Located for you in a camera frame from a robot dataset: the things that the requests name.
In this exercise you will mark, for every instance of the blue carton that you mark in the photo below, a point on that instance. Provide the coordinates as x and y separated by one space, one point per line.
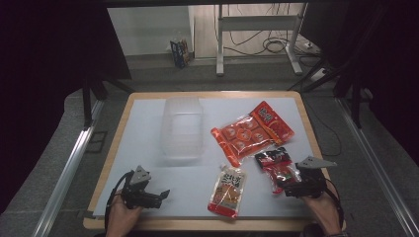
179 52

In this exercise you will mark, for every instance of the white table cover sheet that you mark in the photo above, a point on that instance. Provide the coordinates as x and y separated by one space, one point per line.
145 131

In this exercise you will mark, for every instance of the black tripod stand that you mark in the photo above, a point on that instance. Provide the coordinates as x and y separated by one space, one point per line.
324 70

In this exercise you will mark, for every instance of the black metal stand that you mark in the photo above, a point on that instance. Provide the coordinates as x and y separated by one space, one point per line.
87 102

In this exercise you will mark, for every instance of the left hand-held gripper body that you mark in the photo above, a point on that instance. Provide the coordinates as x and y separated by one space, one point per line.
140 194

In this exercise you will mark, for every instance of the small red black snack packet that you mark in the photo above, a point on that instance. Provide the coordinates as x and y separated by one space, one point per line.
276 164

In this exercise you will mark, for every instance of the person's left hand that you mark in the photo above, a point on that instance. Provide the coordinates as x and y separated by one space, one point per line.
122 217

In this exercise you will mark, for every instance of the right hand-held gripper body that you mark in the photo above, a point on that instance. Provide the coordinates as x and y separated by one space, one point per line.
311 179

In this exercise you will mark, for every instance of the white power strip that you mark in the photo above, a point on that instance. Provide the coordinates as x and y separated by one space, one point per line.
318 74

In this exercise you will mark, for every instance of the large orange-red snack packet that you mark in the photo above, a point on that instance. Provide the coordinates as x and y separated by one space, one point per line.
252 133

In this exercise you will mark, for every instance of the aluminium rail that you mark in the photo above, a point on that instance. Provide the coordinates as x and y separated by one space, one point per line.
375 164
70 164

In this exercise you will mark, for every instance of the person's right hand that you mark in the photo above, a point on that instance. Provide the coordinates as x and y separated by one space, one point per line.
322 210

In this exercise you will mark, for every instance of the white red spouted pouch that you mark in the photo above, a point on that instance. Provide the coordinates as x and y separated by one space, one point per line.
227 192

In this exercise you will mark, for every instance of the black curtain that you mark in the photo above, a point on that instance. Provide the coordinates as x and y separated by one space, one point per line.
388 65
42 65

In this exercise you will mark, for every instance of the white metal desk frame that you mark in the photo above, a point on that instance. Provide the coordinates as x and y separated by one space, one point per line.
258 23

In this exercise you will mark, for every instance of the clear plastic container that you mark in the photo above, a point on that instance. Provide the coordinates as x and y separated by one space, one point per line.
182 128

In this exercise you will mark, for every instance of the wooden table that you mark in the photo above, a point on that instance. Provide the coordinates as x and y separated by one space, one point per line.
108 154

